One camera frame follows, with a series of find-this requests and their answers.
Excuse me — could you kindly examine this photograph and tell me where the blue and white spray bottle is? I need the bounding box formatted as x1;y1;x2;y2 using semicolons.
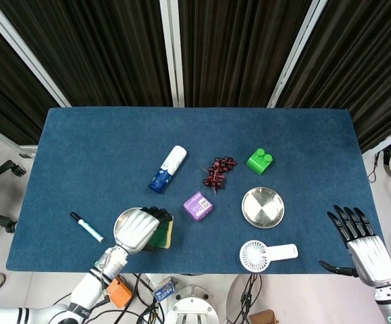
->
148;145;188;194

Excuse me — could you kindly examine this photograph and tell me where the orange plastic foot pedal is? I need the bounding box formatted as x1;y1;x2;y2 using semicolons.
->
109;276;134;308

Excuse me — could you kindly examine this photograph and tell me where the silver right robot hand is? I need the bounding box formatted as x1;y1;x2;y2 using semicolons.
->
318;205;391;289

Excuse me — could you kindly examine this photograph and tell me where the white handheld fan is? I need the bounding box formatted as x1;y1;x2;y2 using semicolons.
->
239;240;299;272

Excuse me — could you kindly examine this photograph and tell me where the white frame post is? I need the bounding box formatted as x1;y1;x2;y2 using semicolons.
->
159;0;185;108
0;0;72;108
266;0;333;109

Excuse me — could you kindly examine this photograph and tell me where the purple box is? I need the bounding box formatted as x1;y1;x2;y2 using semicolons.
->
182;191;214;223

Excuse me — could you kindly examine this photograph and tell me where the green and yellow sponge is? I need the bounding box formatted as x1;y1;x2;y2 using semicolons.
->
147;215;175;250

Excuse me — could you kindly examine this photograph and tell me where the dark pleated curtain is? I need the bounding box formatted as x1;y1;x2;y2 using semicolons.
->
0;0;391;153

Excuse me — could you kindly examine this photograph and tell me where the red grape bunch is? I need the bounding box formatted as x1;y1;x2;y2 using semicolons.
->
200;155;238;196

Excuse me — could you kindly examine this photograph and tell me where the green toy brick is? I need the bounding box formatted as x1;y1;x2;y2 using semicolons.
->
246;147;276;177

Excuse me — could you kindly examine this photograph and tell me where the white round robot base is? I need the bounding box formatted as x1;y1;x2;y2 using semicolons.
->
164;296;220;324

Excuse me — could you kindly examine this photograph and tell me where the green and white marker pen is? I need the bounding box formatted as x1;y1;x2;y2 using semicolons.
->
70;211;105;243

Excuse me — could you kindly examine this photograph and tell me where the blue table cloth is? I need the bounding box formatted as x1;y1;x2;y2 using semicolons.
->
5;107;391;275

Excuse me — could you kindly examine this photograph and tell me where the small blue carton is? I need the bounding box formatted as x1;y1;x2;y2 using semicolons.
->
153;276;178;302

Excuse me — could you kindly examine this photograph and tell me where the brown cardboard box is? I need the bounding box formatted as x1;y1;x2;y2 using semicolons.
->
249;309;279;324

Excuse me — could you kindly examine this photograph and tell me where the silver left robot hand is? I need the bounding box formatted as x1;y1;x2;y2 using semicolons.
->
113;206;174;255

